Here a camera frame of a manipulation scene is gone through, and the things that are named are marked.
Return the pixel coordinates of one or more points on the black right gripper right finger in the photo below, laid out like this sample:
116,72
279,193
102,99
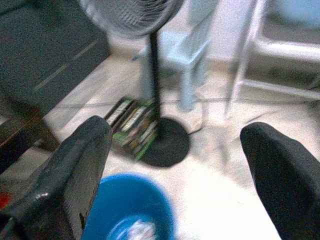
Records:
287,187

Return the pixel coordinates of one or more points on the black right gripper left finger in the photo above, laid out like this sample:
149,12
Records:
50,195

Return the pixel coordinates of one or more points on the white paper wad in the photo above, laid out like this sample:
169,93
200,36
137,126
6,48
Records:
137,231

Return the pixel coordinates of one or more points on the small red object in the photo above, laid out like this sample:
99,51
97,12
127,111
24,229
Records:
5,200

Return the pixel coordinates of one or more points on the brown wooden furniture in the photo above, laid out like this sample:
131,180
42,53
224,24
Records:
20,135

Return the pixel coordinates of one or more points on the blue plastic bucket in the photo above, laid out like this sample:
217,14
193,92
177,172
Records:
130,197

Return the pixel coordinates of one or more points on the black stand fan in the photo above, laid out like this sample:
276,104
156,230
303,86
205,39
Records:
165,145

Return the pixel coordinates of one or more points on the white shelf rack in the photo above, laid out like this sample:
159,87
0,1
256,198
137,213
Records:
246,50

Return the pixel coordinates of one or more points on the dark drawer cabinet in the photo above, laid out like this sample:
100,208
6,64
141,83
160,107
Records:
37,50

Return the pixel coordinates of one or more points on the light blue plastic stool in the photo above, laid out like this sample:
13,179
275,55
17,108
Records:
192,75

